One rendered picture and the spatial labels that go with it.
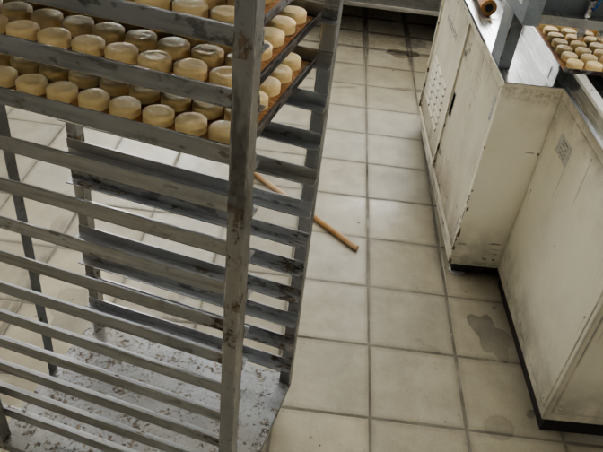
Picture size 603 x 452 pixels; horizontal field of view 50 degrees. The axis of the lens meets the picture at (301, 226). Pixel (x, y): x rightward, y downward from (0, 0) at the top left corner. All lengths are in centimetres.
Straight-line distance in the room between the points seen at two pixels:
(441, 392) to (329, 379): 37
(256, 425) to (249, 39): 122
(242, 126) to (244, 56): 10
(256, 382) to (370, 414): 39
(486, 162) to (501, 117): 17
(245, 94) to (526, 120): 150
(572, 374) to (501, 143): 78
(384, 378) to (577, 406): 58
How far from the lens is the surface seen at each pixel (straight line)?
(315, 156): 142
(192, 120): 103
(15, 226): 130
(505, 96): 220
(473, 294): 258
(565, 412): 214
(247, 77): 86
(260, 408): 187
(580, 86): 215
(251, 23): 83
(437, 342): 235
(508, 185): 238
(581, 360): 197
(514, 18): 221
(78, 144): 170
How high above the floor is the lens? 164
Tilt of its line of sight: 37 degrees down
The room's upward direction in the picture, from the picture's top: 7 degrees clockwise
